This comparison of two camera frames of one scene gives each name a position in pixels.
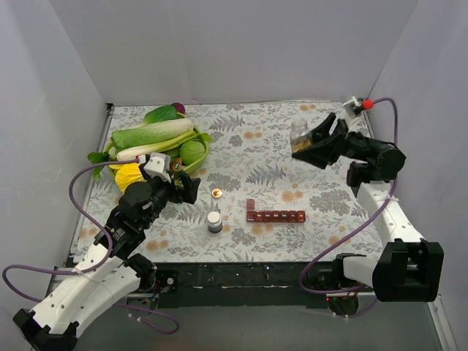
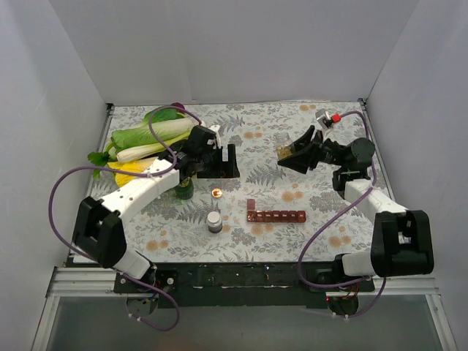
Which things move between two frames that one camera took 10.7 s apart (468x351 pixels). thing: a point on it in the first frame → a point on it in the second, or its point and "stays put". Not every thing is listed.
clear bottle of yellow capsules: [298, 138] → [283, 145]
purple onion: [179, 107] stays put
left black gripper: [179, 189] → [210, 159]
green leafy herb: [96, 158] stays put
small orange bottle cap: [216, 192] stays put
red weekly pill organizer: [273, 216] stays put
